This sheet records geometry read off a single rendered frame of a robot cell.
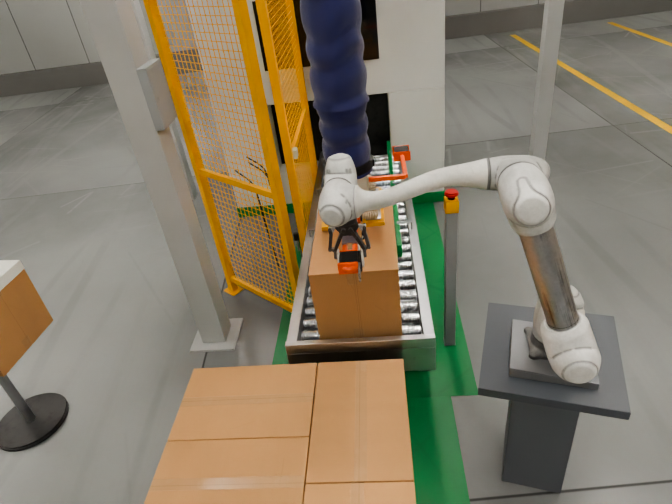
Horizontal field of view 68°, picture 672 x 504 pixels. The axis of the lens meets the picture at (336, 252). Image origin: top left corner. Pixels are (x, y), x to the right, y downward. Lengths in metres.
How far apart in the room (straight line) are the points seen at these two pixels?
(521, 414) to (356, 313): 0.81
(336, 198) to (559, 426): 1.35
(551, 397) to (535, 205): 0.81
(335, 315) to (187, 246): 1.06
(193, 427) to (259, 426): 0.29
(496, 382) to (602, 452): 0.97
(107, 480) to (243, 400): 0.99
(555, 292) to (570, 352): 0.22
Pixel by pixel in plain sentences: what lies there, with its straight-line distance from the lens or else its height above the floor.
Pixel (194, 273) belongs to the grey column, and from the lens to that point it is 3.13.
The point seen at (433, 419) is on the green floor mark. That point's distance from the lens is 2.84.
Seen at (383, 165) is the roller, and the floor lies 0.52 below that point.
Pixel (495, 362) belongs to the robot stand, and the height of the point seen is 0.75.
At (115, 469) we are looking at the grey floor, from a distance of 3.08.
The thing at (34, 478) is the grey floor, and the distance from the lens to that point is 3.29.
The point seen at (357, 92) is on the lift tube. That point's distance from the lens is 2.13.
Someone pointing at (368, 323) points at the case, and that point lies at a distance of 2.40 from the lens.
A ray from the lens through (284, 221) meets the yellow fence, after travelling 2.89.
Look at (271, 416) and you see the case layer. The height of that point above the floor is 0.54.
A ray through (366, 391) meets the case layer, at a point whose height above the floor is 0.54.
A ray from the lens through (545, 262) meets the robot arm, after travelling 1.62.
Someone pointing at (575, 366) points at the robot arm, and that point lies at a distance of 1.80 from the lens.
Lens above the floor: 2.25
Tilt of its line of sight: 34 degrees down
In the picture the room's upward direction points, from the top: 8 degrees counter-clockwise
